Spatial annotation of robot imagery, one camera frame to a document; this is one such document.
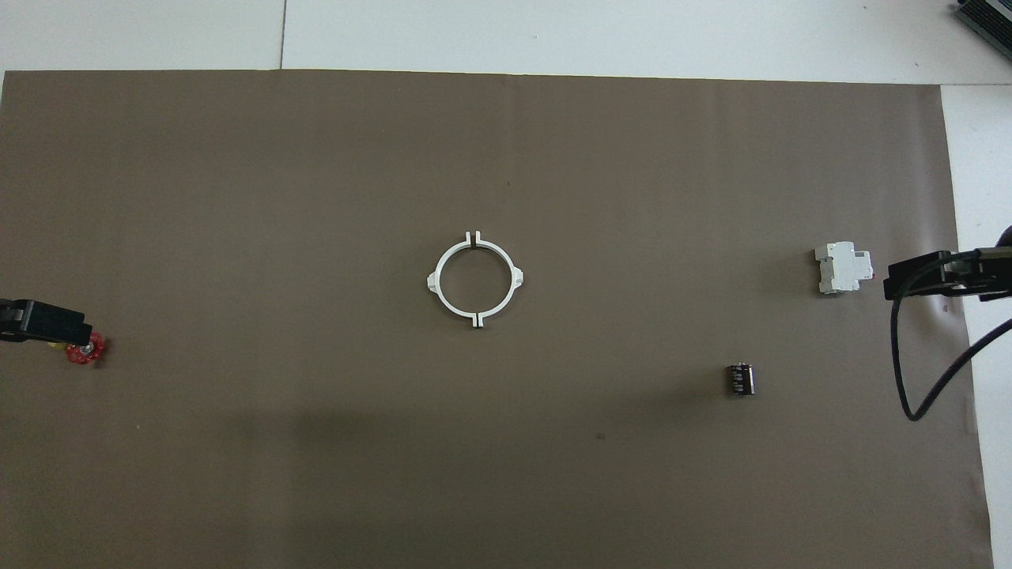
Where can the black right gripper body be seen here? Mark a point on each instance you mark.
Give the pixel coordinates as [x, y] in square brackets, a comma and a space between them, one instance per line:
[992, 273]

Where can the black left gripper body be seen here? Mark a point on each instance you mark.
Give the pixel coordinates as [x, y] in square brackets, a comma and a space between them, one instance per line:
[14, 320]

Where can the white half pipe clamp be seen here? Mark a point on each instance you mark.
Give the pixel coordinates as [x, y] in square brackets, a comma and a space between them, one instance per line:
[518, 276]
[432, 279]

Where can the red handwheel brass valve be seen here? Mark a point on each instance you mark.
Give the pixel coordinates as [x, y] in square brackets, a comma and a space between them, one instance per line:
[88, 354]

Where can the white circuit breaker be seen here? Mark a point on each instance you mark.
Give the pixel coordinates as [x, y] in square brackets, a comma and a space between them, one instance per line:
[842, 269]

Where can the black cylindrical capacitor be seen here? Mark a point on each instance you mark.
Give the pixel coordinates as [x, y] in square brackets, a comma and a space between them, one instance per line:
[740, 379]

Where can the brown paper table mat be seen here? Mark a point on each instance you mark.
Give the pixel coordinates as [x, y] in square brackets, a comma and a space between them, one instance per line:
[356, 442]

